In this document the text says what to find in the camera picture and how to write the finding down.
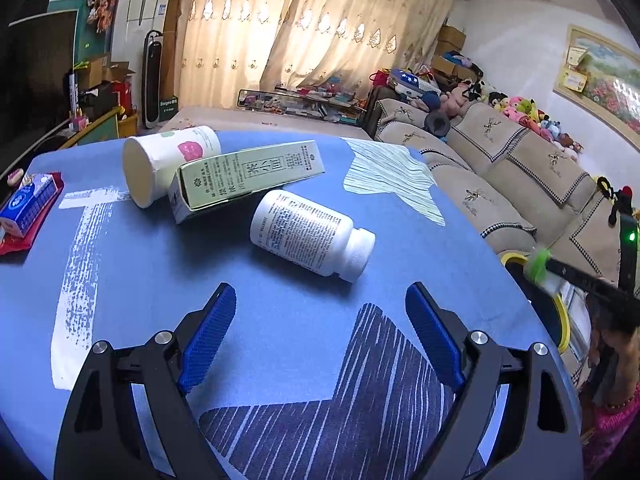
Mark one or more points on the beige sofa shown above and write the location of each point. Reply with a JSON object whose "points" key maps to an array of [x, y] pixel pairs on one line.
{"points": [[500, 170]]}

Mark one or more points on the round dark cushion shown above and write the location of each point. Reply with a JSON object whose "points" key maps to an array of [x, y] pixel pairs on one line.
{"points": [[436, 122]]}

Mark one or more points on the artificial flower bunch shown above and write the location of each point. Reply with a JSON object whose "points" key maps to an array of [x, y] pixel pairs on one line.
{"points": [[102, 0]]}

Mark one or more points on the black television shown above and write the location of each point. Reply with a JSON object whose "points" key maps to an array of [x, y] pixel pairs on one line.
{"points": [[35, 85]]}

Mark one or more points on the blue tissue pack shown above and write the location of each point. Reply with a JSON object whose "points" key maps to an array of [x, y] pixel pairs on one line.
{"points": [[25, 205]]}

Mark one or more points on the black tower fan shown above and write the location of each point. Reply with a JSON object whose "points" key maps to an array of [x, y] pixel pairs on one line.
{"points": [[152, 80]]}

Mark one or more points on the blue star printed bag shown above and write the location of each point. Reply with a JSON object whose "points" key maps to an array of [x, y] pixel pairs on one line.
{"points": [[406, 82]]}

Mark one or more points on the white paper cup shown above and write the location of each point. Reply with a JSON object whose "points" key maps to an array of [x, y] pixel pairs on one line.
{"points": [[160, 160]]}

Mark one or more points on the person's right hand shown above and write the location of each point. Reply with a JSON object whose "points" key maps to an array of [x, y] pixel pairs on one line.
{"points": [[627, 355]]}

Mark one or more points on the green plastic wrapper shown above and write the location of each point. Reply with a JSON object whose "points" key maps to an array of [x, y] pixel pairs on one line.
{"points": [[537, 267]]}

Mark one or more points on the pale green paper box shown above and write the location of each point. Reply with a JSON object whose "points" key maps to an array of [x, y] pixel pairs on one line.
{"points": [[240, 180]]}

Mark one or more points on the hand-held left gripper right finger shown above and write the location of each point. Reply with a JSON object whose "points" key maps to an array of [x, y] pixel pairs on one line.
{"points": [[432, 337]]}

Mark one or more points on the row of plush toys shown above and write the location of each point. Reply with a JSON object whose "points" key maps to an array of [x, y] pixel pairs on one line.
{"points": [[520, 110]]}

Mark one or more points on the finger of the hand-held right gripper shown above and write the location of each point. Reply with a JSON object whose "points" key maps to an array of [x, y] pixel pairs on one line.
{"points": [[575, 275]]}

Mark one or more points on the beige patterned curtains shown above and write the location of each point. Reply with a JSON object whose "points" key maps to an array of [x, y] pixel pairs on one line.
{"points": [[300, 25]]}

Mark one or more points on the cluttered low glass table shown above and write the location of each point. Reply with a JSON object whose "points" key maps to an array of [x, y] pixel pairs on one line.
{"points": [[300, 102]]}

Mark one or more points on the framed flower picture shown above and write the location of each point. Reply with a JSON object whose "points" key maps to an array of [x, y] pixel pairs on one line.
{"points": [[605, 75]]}

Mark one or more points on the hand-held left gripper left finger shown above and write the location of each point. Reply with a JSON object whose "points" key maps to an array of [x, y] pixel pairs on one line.
{"points": [[207, 340]]}

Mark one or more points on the stacked cardboard boxes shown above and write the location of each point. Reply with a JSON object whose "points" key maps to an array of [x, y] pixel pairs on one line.
{"points": [[450, 50]]}

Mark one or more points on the blue patterned tablecloth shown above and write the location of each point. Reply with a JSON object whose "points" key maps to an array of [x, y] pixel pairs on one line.
{"points": [[300, 310]]}

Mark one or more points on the yellow rimmed dark trash bin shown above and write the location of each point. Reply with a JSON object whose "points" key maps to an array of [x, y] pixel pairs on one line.
{"points": [[562, 320]]}

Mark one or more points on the open cardboard box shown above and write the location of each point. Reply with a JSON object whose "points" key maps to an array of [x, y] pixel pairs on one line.
{"points": [[102, 72]]}

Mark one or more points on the yellow and black toy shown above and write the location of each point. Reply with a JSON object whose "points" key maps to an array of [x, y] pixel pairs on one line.
{"points": [[617, 200]]}

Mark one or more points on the white standing air conditioner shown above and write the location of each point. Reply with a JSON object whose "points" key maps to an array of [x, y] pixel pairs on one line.
{"points": [[145, 10]]}

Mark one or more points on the white pill bottle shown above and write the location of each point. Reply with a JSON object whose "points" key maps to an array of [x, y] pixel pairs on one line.
{"points": [[300, 232]]}

